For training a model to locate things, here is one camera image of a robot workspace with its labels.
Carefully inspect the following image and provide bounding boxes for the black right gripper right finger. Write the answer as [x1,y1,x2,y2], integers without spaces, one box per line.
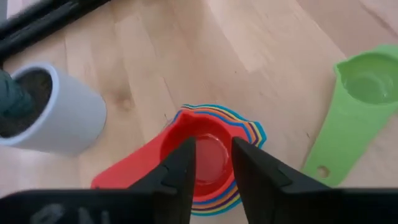
[231,136,330,224]

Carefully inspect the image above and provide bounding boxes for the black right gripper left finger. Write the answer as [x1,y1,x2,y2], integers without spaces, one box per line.
[129,136,197,224]

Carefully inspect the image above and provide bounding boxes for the large light blue measuring cup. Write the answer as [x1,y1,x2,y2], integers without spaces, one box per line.
[182,104,267,217]

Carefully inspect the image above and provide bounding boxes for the red measuring cup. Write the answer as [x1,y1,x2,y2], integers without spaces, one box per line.
[90,110,249,203]

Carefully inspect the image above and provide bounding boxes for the small white plant pot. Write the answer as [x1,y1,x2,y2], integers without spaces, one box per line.
[0,61,108,156]

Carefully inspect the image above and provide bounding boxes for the green measuring cup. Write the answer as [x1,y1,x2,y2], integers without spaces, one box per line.
[300,43,398,187]

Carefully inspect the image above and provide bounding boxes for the black aluminium table frame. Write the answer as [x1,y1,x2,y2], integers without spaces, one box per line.
[0,0,109,62]

